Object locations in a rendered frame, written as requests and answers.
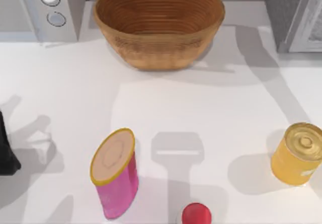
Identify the brown woven basket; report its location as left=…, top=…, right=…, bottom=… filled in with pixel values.
left=93, top=0, right=226, bottom=71

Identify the pink can with yellow rim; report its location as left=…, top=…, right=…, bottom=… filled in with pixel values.
left=90, top=127, right=139, bottom=220

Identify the red bottle cap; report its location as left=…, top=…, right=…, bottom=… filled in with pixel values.
left=181, top=202, right=212, bottom=224

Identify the microwave knob with grey centre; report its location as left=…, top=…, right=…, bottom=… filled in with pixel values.
left=46, top=11, right=67, bottom=27

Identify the yellow can with gold lid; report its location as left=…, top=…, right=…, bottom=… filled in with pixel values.
left=271, top=122, right=322, bottom=186

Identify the pale microwave oven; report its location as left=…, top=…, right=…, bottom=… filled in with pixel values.
left=0, top=0, right=88, bottom=44

